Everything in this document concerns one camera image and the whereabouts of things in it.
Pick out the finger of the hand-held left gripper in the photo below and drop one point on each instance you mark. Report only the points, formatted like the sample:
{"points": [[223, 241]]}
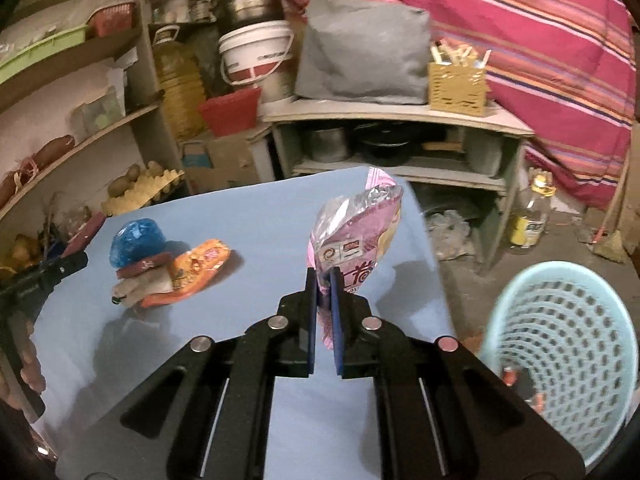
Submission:
{"points": [[60, 267]]}

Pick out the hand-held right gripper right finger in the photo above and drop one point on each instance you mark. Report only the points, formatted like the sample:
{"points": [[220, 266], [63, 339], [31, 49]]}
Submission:
{"points": [[337, 330]]}

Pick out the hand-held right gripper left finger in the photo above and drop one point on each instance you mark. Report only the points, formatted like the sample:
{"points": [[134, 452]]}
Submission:
{"points": [[311, 330]]}

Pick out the pink snack packet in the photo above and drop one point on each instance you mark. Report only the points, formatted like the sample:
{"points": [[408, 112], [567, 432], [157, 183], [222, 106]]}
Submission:
{"points": [[350, 230]]}

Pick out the light blue plastic basket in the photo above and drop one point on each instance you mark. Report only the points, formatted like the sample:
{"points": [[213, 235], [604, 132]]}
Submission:
{"points": [[565, 340]]}

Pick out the person's left hand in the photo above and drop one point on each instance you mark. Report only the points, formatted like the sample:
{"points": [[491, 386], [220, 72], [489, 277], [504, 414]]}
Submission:
{"points": [[32, 360]]}

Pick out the blue plastic wrapper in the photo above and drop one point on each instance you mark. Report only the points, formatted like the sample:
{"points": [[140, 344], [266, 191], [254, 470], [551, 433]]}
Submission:
{"points": [[136, 241]]}

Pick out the crumpled beige wrapper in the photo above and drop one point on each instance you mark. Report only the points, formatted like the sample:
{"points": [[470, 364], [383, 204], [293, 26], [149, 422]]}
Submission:
{"points": [[142, 287]]}

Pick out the dark red wrapper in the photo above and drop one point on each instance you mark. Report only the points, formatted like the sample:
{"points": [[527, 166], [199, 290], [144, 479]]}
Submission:
{"points": [[145, 266]]}

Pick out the red sausages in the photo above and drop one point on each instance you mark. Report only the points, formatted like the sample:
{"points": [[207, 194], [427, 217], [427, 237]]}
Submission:
{"points": [[40, 157]]}

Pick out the yellow egg tray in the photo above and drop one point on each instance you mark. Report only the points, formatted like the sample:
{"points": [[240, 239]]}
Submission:
{"points": [[147, 190]]}

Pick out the blue tablecloth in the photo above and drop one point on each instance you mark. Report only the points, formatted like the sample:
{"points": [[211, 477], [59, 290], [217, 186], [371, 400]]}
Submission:
{"points": [[250, 220]]}

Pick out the orange snack packet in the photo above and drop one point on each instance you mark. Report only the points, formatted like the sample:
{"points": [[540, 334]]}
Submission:
{"points": [[197, 265]]}

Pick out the clear plastic container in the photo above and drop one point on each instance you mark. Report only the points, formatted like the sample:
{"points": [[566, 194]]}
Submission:
{"points": [[100, 110]]}

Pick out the steel pot in cabinet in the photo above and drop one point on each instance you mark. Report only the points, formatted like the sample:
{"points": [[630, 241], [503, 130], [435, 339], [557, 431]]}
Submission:
{"points": [[326, 145]]}

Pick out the black pan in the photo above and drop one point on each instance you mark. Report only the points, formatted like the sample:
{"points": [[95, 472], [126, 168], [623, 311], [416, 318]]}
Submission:
{"points": [[385, 147]]}

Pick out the wooden shelf unit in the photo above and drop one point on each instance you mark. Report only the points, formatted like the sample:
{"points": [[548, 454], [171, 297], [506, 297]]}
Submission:
{"points": [[55, 67]]}

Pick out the green plastic tray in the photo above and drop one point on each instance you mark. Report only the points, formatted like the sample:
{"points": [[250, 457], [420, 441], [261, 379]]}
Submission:
{"points": [[40, 52]]}

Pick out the large cooking oil bottle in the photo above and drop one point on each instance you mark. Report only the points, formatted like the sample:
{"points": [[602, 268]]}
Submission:
{"points": [[180, 85]]}

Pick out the plastic bottle yellow cap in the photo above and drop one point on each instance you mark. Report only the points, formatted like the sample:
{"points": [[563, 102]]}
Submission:
{"points": [[530, 215]]}

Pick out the low wooden cabinet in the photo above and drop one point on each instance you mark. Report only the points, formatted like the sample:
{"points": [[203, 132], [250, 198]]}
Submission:
{"points": [[400, 112]]}

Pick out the red plastic basin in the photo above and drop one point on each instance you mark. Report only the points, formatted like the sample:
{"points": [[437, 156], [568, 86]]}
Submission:
{"points": [[230, 112]]}

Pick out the red plastic basket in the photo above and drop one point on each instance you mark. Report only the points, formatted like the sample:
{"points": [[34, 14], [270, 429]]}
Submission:
{"points": [[112, 19]]}

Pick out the yellow utensil holder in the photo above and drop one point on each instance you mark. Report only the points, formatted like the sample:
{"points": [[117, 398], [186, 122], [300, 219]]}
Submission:
{"points": [[457, 87]]}

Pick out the grey cushion bag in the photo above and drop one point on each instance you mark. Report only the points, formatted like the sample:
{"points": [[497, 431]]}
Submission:
{"points": [[362, 50]]}

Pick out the white plastic bucket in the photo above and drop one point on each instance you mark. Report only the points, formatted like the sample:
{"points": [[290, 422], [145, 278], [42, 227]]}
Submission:
{"points": [[255, 52]]}

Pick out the red striped cloth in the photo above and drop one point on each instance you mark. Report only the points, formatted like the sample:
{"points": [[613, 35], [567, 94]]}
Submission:
{"points": [[525, 60]]}

